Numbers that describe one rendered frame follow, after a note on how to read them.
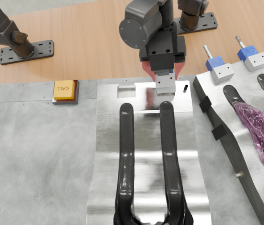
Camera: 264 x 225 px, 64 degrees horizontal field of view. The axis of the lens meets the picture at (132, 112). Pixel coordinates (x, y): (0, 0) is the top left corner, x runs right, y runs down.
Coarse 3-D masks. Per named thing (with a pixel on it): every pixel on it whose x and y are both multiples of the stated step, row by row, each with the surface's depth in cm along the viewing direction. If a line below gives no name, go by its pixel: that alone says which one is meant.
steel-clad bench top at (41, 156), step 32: (0, 96) 73; (32, 96) 72; (192, 96) 68; (0, 128) 68; (32, 128) 68; (64, 128) 67; (0, 160) 65; (32, 160) 64; (64, 160) 63; (224, 160) 60; (0, 192) 61; (32, 192) 61; (64, 192) 60; (224, 192) 57; (0, 224) 58; (32, 224) 58; (64, 224) 57; (224, 224) 55; (256, 224) 54
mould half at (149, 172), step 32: (160, 96) 59; (96, 128) 57; (192, 128) 55; (96, 160) 54; (160, 160) 53; (192, 160) 52; (96, 192) 48; (160, 192) 47; (192, 192) 46; (96, 224) 45; (160, 224) 44
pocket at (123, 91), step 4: (120, 88) 62; (124, 88) 63; (128, 88) 63; (132, 88) 63; (120, 92) 63; (124, 92) 63; (128, 92) 63; (132, 92) 63; (120, 96) 62; (124, 96) 62; (128, 96) 62; (132, 96) 62
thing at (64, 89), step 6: (60, 84) 68; (66, 84) 68; (72, 84) 68; (54, 90) 68; (60, 90) 68; (66, 90) 67; (72, 90) 68; (54, 96) 67; (60, 96) 67; (66, 96) 67; (72, 96) 67
